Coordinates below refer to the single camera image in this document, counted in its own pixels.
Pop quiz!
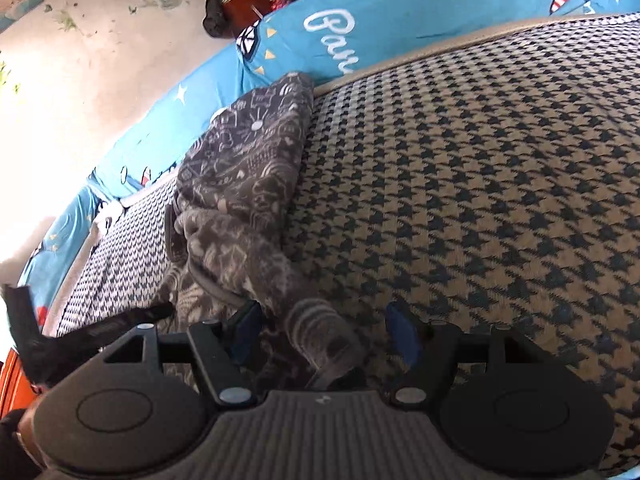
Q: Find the houndstooth sofa cushion cover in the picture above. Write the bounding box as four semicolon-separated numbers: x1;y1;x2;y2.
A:
40;12;640;480

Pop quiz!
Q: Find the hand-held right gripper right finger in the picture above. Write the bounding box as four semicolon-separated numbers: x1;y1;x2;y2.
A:
386;301;547;408

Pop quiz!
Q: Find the person's left forearm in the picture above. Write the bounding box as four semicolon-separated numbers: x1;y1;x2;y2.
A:
0;407;33;480

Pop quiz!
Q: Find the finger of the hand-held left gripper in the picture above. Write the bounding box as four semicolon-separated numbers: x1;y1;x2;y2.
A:
42;303;176;359

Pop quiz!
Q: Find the blue printed sofa cover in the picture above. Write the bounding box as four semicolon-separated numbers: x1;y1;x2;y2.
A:
20;0;640;331

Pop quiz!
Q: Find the person's left hand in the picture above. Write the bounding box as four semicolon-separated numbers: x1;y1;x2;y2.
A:
16;393;51;467

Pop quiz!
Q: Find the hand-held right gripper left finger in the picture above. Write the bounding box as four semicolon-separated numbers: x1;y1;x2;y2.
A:
102;302;264;406

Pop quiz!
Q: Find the brown wooden chair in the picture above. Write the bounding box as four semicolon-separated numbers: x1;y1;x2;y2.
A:
222;0;274;27

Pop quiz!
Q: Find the grey patterned fleece jacket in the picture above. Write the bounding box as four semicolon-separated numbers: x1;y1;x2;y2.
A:
160;72;369;392

